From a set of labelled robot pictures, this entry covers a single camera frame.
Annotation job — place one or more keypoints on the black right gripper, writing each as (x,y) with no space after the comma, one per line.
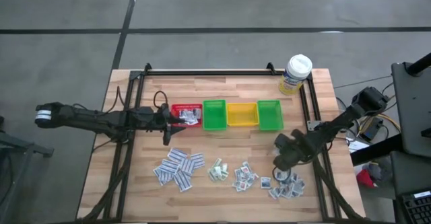
(288,150)

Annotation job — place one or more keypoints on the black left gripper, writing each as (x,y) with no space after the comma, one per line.
(161,121)

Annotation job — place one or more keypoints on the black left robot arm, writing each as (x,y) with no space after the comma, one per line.
(87,121)

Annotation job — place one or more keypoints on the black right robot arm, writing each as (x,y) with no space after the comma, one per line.
(336,124)

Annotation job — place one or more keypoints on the red plastic basket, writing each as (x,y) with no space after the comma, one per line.
(175,111)

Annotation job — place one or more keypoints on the blue striped bandage packet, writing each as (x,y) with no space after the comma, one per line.
(197,160)
(183,181)
(187,167)
(176,155)
(170,165)
(163,176)

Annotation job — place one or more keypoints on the grey mounting plate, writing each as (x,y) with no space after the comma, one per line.
(313,125)

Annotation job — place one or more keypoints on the green plastic basket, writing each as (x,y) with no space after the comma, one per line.
(215,116)
(269,114)

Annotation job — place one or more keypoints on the yellow plastic basket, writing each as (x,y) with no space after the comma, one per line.
(242,116)

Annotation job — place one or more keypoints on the white paper sheet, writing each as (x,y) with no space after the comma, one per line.
(355,145)

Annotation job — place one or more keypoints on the red grey fabric bundle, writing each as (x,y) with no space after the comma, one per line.
(365,178)

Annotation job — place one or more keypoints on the yellow Lysol wipes canister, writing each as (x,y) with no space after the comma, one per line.
(298,67)

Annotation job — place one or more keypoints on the black power box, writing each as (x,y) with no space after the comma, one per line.
(372,131)

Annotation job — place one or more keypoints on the black desk bar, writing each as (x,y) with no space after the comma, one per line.
(377,150)

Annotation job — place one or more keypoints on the black keyboard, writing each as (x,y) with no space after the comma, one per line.
(419,210)

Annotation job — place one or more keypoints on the grey metal stand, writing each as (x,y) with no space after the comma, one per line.
(23,148)

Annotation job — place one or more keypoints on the black pole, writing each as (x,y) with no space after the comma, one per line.
(421,64)

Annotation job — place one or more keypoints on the black aluminium table frame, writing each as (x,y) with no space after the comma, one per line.
(208,72)

